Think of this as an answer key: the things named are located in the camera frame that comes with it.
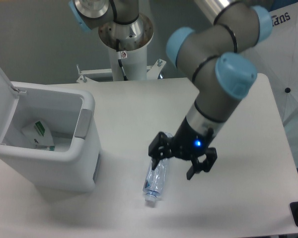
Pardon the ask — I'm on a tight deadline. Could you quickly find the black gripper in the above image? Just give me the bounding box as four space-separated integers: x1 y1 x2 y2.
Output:
148 118 218 180

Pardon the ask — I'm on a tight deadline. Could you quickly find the crushed clear plastic bottle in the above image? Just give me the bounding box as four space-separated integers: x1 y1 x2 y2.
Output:
142 131 174 207

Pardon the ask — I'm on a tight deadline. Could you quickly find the clear plastic wrapper bag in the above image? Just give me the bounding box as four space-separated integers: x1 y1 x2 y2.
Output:
21 120 55 151

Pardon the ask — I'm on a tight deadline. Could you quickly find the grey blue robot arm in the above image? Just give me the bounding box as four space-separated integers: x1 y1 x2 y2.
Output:
69 0 273 179

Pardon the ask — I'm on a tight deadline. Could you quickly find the white trash can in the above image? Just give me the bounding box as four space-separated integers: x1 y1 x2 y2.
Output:
0 68 101 192

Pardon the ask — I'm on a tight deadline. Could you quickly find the white superior umbrella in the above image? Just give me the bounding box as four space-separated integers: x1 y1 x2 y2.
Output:
242 2 298 129

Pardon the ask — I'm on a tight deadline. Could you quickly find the white metal base frame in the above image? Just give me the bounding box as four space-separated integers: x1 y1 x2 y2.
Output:
76 59 167 83

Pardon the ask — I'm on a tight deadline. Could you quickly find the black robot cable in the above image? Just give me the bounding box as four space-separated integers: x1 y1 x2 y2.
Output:
115 38 128 81

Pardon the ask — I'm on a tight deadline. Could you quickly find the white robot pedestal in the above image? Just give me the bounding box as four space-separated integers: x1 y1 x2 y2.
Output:
98 13 153 81

